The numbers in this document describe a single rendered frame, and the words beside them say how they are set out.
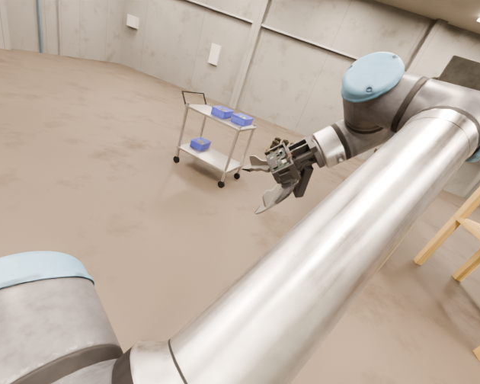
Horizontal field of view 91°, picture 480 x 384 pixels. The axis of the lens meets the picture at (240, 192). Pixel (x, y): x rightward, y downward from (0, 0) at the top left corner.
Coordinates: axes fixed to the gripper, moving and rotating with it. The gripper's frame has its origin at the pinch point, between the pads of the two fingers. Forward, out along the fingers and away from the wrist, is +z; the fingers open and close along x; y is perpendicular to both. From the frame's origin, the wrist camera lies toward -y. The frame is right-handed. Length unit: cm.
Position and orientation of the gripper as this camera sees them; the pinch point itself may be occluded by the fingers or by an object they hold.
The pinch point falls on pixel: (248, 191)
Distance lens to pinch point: 63.3
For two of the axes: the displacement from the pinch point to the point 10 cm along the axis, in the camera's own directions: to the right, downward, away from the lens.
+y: -4.5, -4.4, -7.8
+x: 2.1, 8.0, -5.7
